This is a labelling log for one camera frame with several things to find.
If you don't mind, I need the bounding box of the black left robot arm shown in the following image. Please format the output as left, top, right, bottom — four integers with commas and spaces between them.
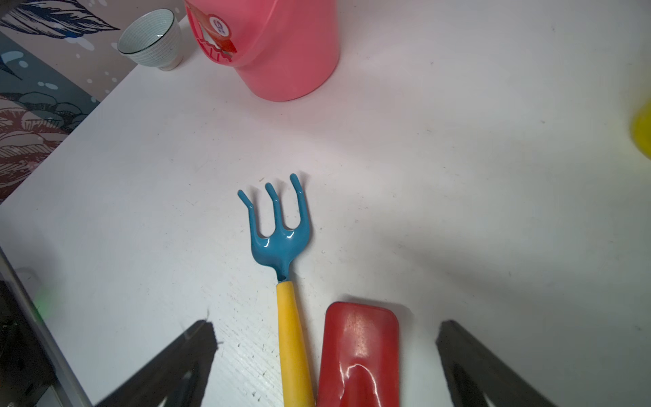
1, 254, 92, 406

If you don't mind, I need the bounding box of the yellow spray bottle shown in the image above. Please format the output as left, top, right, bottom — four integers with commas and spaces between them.
631, 101, 651, 159

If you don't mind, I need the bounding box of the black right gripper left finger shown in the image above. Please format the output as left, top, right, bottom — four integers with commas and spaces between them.
98, 320, 218, 406

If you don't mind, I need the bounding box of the red shovel wooden handle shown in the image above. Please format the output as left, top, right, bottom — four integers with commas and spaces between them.
316, 302, 400, 406

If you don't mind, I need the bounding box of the blue hand fork yellow handle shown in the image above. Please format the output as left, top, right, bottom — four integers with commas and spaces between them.
237, 173, 315, 406

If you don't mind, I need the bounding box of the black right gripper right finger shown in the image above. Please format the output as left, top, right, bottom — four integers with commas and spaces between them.
436, 320, 553, 406

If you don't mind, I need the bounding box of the pink plastic bucket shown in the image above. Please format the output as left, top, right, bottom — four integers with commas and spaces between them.
185, 0, 340, 102

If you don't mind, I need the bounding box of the small green ceramic bowl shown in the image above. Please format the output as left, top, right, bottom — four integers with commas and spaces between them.
117, 8, 183, 71

